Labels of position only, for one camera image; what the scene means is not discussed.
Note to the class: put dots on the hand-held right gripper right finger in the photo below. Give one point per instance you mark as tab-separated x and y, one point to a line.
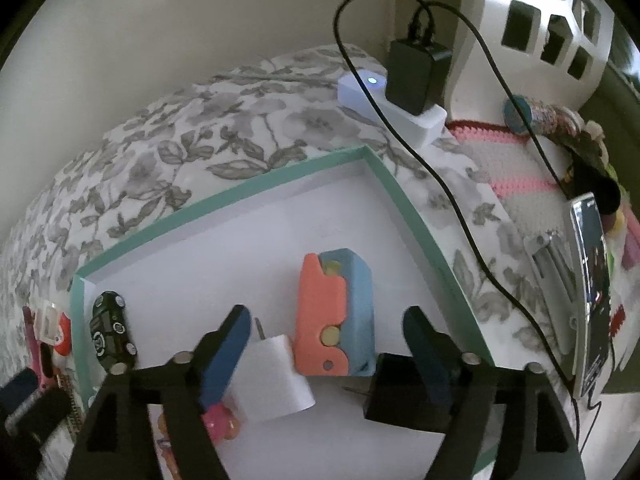
425	355

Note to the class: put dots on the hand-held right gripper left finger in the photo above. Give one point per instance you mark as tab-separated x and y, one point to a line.
225	355

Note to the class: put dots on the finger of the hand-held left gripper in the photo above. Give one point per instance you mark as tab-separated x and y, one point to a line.
40	415
17	392

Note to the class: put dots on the pink hair clip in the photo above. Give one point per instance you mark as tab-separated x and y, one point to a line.
35	355

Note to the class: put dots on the black power adapter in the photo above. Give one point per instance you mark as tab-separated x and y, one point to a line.
400	395

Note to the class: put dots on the white power adapter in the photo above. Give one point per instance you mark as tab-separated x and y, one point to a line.
275	380

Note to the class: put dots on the pink and orange toy figure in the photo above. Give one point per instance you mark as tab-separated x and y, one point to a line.
220	425

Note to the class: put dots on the red stain remover bottle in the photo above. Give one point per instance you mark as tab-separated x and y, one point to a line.
62	335

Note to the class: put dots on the teal shallow cardboard box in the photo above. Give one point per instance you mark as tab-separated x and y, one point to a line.
225	260

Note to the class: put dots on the orange and blue plastic toy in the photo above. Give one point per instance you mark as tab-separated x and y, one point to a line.
320	310

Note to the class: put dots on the black toy car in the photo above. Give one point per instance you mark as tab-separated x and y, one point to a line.
110	330

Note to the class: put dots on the silver metal clip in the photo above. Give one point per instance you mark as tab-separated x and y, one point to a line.
550	270

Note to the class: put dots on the smartphone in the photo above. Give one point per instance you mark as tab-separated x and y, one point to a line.
592	310

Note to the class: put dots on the pink and white crochet mat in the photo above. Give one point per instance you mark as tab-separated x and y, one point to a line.
515	160

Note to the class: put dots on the black fluffy brush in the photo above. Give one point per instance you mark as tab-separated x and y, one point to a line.
605	195

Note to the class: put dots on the glitter tube with teal cap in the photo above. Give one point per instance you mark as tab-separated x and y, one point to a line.
540	115

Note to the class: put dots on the white power strip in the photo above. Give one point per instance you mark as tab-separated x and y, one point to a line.
360	95

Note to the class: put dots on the white lattice basket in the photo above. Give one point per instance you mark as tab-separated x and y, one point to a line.
480	60

